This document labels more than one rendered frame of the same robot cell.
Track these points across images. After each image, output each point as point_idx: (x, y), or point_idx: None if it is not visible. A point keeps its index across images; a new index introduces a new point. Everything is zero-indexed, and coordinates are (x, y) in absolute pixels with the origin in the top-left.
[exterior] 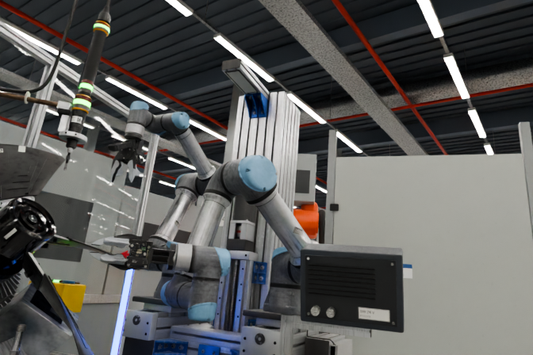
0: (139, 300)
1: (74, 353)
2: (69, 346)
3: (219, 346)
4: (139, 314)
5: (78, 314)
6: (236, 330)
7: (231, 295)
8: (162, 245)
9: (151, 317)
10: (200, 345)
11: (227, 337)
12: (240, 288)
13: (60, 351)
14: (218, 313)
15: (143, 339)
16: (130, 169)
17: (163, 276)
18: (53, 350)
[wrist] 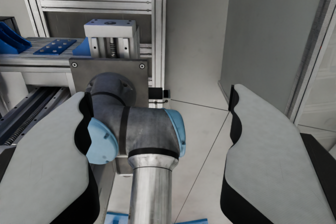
0: (133, 59)
1: (258, 93)
2: (263, 88)
3: (34, 55)
4: (106, 24)
5: (278, 108)
6: (34, 90)
7: (31, 116)
8: (126, 135)
9: (86, 23)
10: (57, 53)
11: (19, 58)
12: (6, 116)
13: (264, 77)
14: (53, 98)
15: (100, 19)
16: (54, 131)
17: (110, 92)
18: (267, 69)
